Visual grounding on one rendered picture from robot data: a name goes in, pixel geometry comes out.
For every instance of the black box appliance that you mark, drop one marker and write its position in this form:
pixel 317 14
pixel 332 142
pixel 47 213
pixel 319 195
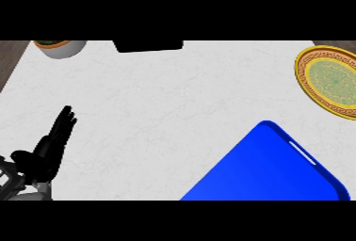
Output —
pixel 147 45

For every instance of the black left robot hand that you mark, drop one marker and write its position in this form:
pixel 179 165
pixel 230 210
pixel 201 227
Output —
pixel 46 153

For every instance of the blue tray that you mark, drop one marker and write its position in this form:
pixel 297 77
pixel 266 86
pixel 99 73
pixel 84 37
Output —
pixel 266 171

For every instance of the grey plant pot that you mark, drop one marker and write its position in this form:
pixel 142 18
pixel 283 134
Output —
pixel 59 48

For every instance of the yellow patterned plate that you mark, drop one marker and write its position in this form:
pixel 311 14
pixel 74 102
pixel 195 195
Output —
pixel 331 80

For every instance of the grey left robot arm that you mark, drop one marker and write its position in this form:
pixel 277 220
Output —
pixel 17 188

